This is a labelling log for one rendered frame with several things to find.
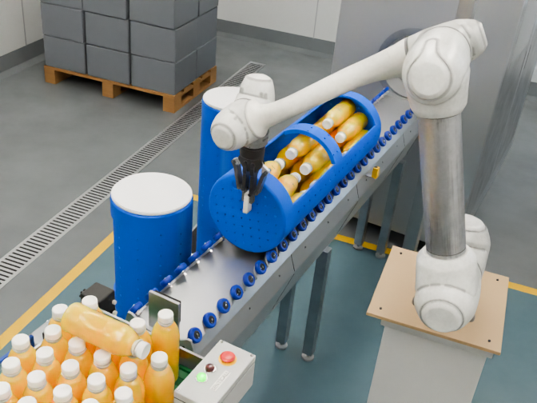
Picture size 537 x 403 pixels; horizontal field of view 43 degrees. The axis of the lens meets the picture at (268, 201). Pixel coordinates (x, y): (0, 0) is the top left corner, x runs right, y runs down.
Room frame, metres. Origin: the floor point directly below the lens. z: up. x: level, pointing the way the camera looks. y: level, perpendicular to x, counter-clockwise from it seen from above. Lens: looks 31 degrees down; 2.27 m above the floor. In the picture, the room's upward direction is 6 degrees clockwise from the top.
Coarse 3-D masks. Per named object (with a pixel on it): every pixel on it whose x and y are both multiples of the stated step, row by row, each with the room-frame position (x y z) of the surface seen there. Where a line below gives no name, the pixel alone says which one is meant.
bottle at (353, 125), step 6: (354, 114) 2.57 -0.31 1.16; (360, 114) 2.57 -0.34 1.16; (348, 120) 2.51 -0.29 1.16; (354, 120) 2.51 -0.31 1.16; (360, 120) 2.53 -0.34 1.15; (366, 120) 2.57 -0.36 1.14; (342, 126) 2.45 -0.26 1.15; (348, 126) 2.45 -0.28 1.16; (354, 126) 2.47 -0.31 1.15; (360, 126) 2.51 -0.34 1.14; (342, 132) 2.42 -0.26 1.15; (348, 132) 2.43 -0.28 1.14; (354, 132) 2.45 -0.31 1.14; (348, 138) 2.43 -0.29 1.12
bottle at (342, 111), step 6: (342, 102) 2.58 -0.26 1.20; (348, 102) 2.59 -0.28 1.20; (336, 108) 2.51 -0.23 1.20; (342, 108) 2.52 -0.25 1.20; (348, 108) 2.55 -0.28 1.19; (354, 108) 2.59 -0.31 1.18; (330, 114) 2.47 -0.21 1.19; (336, 114) 2.47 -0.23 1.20; (342, 114) 2.49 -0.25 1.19; (348, 114) 2.54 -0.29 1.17; (336, 120) 2.45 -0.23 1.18; (342, 120) 2.48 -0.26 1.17; (336, 126) 2.46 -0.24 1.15
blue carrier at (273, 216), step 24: (360, 96) 2.60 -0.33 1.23; (312, 120) 2.62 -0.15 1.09; (336, 144) 2.22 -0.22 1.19; (360, 144) 2.36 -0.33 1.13; (336, 168) 2.15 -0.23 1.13; (216, 192) 1.89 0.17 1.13; (240, 192) 1.86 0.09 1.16; (264, 192) 1.82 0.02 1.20; (312, 192) 1.97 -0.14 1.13; (216, 216) 1.89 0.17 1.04; (240, 216) 1.85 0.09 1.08; (264, 216) 1.81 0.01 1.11; (288, 216) 1.81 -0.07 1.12; (240, 240) 1.85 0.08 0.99; (264, 240) 1.81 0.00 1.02
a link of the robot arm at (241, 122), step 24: (336, 72) 1.70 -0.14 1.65; (360, 72) 1.68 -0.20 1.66; (384, 72) 1.66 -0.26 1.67; (288, 96) 1.65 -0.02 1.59; (312, 96) 1.64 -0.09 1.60; (336, 96) 1.67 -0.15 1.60; (216, 120) 1.61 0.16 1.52; (240, 120) 1.61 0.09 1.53; (264, 120) 1.61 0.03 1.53; (216, 144) 1.59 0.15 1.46; (240, 144) 1.58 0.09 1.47
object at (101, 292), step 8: (88, 288) 1.51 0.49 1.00; (96, 288) 1.51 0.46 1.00; (104, 288) 1.52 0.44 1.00; (80, 296) 1.49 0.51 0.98; (96, 296) 1.48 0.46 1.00; (104, 296) 1.48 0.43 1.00; (112, 296) 1.50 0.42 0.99; (104, 304) 1.47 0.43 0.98; (112, 304) 1.50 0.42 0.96; (112, 312) 1.49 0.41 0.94
